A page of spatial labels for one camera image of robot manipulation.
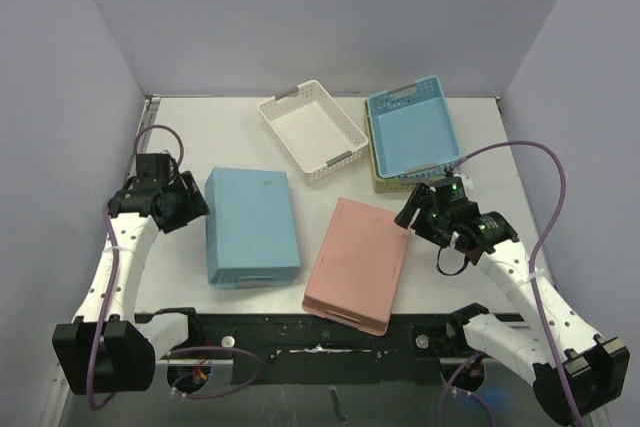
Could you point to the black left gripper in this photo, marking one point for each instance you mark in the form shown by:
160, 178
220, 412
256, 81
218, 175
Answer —
185, 186

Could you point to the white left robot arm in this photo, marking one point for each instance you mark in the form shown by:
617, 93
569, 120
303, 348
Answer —
103, 350

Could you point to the aluminium table frame rail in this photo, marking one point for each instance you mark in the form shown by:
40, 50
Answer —
56, 400

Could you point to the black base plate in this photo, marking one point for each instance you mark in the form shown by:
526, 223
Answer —
301, 349

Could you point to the yellow-green plastic basket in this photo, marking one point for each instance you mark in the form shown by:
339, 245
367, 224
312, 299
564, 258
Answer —
395, 184

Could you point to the light blue plastic basket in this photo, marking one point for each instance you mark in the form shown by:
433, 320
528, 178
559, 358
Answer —
250, 233

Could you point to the white plastic basket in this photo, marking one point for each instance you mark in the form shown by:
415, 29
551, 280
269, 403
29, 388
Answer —
313, 131

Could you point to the pink plastic basket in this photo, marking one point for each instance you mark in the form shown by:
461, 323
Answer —
357, 271

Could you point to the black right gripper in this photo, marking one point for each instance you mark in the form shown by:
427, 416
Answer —
422, 217

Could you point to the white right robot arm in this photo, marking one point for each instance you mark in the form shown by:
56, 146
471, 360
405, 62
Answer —
572, 368

